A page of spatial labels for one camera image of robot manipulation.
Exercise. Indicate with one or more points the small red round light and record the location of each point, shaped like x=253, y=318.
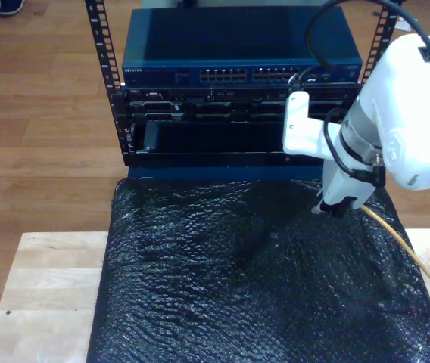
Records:
x=287, y=159

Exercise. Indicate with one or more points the black bubble mat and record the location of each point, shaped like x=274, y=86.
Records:
x=237, y=302

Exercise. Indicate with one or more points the black rack server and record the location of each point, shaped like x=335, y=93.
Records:
x=219, y=106

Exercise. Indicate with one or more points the white crumpled paper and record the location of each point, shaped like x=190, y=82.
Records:
x=402, y=25

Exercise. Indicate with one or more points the person's foot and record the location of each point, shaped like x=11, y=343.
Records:
x=10, y=5

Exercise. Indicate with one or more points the black perforated rack post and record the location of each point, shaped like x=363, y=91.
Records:
x=384, y=26
x=103, y=45

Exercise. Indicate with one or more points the blue network switch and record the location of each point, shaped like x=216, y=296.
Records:
x=219, y=38

